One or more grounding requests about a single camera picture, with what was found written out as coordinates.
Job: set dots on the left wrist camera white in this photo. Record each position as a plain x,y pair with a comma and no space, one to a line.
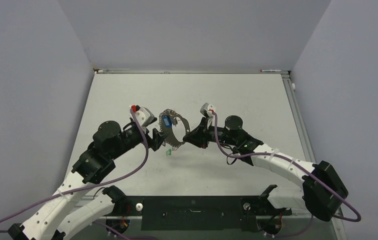
142,115

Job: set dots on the aluminium frame rail right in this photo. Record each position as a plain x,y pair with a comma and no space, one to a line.
300,125

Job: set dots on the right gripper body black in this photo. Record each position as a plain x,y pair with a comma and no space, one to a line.
207,133

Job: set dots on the aluminium frame rail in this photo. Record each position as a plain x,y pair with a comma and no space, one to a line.
300,125
265,204
160,71

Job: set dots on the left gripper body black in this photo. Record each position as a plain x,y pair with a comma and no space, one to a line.
132,138

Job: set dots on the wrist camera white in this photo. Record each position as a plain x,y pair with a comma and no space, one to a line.
142,115
207,110

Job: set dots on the key with blue tag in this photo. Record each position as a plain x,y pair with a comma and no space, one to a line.
169,121

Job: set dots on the aluminium frame rail front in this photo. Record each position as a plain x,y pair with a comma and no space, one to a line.
265,204

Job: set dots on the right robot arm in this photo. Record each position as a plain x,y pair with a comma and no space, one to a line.
322,189

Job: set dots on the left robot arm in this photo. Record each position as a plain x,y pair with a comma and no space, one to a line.
57,219

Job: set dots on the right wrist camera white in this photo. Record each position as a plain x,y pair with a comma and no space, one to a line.
207,110

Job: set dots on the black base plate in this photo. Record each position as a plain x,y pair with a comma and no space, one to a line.
245,223

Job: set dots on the aluminium frame rail back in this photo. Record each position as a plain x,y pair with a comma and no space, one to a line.
160,71

